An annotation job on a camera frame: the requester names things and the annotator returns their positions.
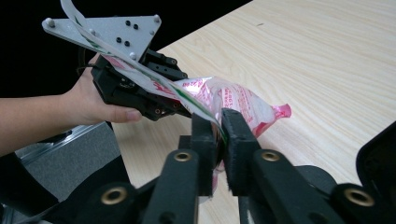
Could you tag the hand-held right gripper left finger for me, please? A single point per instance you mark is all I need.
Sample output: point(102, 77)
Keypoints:
point(177, 186)

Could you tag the metal floor rail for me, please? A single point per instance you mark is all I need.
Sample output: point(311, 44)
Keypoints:
point(62, 140)

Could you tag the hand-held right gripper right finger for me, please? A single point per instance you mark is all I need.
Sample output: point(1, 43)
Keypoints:
point(246, 168)

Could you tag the pink printed clear plastic bag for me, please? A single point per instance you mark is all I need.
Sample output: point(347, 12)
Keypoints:
point(236, 96)

